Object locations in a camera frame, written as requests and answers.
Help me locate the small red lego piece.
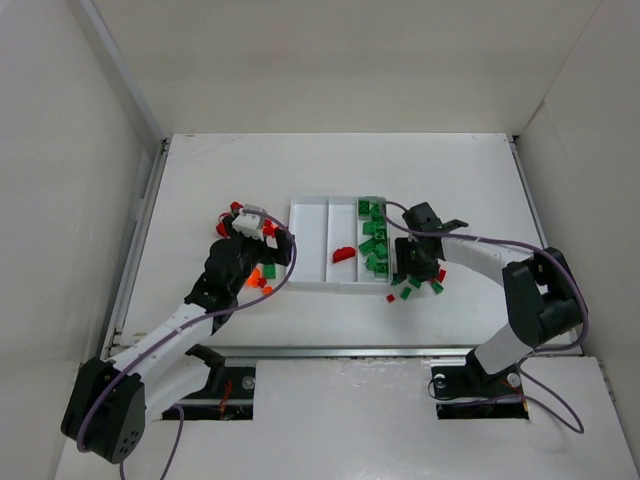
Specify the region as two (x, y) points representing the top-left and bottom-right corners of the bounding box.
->
(216, 202), (244, 238)

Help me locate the red arch lego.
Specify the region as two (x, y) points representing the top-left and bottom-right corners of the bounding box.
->
(332, 246), (356, 264)

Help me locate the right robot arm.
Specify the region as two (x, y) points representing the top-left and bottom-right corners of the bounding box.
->
(395, 202), (588, 399)

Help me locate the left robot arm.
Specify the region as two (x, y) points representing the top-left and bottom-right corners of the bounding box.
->
(61, 208), (297, 464)

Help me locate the red lego pile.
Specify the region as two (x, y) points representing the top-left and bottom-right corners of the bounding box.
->
(262, 219), (279, 238)

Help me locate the green sloped lego piece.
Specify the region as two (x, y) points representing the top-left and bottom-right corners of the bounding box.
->
(408, 277), (422, 289)

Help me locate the orange dome lego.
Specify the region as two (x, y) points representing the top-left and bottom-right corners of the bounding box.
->
(246, 268), (267, 289)

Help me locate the green square lego plate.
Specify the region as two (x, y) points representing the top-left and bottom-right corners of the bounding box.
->
(262, 264), (277, 280)

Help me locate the small green lego brick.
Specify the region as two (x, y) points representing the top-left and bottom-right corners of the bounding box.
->
(431, 282), (444, 294)

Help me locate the green lego pile in tray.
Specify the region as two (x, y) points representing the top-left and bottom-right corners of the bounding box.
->
(356, 197), (391, 282)

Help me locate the white three-compartment tray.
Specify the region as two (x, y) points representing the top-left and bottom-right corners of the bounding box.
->
(289, 195), (392, 294)

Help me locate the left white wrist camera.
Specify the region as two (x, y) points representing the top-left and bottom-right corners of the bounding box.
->
(231, 205), (266, 241)

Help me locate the aluminium rail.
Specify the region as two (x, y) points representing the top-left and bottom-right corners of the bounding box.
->
(211, 346), (470, 359)

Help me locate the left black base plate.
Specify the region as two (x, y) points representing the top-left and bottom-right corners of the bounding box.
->
(179, 359), (257, 421)

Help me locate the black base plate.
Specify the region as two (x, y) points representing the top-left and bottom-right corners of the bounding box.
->
(179, 359), (257, 421)
(429, 365), (529, 420)

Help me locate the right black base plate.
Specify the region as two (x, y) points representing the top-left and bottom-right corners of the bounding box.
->
(429, 365), (529, 420)

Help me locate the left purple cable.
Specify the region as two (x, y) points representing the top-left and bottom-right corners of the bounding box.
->
(77, 209), (300, 480)

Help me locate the purple cable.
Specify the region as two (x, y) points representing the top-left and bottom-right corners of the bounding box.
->
(77, 209), (300, 480)
(382, 200), (590, 435)

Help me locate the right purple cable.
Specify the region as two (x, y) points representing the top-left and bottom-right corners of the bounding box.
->
(382, 200), (590, 435)

